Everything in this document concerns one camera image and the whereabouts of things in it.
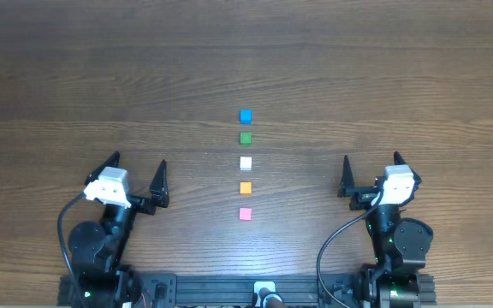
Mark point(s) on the white cube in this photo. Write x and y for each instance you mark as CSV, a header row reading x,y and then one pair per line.
x,y
245,163

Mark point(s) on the blue cube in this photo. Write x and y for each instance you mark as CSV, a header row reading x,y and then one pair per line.
x,y
245,116

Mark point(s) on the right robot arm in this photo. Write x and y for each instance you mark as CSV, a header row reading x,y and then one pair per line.
x,y
413,241

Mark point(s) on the mounting rail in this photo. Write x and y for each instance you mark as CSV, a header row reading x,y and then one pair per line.
x,y
221,291

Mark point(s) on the orange cube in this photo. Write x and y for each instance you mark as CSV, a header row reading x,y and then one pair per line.
x,y
245,188

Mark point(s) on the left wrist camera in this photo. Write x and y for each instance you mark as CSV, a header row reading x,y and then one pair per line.
x,y
108,186

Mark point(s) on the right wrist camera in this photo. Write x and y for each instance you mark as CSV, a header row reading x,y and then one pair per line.
x,y
397,185

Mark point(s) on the green cube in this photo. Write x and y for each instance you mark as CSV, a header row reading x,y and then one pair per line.
x,y
245,138

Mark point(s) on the pink cube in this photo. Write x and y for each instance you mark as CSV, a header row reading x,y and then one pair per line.
x,y
245,214

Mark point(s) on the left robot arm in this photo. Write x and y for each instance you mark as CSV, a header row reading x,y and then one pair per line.
x,y
86,244

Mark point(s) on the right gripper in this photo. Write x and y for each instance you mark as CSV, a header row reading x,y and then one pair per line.
x,y
363,197

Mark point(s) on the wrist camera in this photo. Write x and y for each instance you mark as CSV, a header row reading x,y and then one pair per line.
x,y
108,186
397,185

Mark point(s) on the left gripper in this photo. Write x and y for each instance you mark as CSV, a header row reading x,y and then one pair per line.
x,y
144,205

